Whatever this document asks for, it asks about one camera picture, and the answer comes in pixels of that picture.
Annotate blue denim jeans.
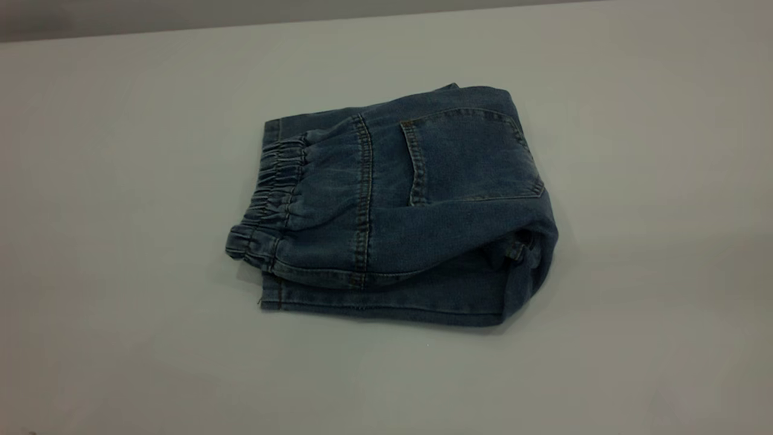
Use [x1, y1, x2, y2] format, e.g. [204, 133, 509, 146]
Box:
[225, 83, 559, 328]

